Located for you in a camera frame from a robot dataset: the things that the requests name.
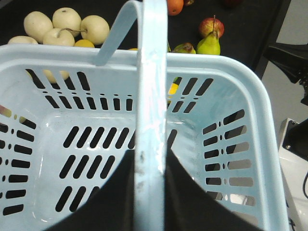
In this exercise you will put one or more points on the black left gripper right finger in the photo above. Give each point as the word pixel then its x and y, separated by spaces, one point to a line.
pixel 189 208

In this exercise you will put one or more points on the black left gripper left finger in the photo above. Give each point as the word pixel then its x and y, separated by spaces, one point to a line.
pixel 111 207

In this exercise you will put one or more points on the light blue plastic basket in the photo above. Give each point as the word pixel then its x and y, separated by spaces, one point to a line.
pixel 73 112

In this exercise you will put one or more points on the green pear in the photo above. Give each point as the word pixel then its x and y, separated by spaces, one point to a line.
pixel 210 44

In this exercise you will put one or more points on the yellow lemon near pears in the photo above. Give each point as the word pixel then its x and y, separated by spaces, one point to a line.
pixel 84 43

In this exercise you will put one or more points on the red apple beside white pears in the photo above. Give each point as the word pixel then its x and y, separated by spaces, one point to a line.
pixel 211 24

